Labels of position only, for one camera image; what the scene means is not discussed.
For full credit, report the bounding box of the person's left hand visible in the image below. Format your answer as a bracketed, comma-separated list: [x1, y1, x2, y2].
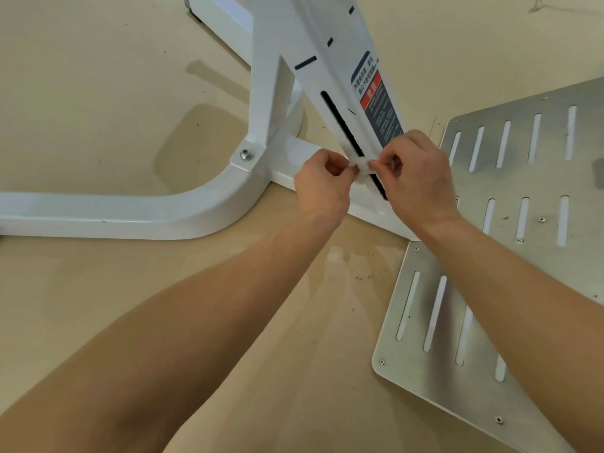
[293, 148, 361, 228]

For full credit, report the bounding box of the person's right hand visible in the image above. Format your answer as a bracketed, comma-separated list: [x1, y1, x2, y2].
[370, 130, 462, 238]

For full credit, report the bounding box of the small white plastic piece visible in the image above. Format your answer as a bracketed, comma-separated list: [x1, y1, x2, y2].
[349, 158, 379, 185]

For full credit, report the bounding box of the person's right forearm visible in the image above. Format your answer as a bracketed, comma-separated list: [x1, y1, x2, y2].
[414, 216, 604, 453]

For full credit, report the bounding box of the person's left forearm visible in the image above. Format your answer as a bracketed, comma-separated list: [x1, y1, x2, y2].
[0, 216, 351, 453]

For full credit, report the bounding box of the dark and red warning label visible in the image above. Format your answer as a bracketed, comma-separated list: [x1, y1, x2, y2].
[350, 51, 405, 152]

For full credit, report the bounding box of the silver slotted metal plate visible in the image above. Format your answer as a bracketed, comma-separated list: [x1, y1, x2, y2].
[372, 76, 604, 453]

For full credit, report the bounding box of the white metal stand frame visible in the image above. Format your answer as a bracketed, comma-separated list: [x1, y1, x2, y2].
[0, 0, 419, 241]

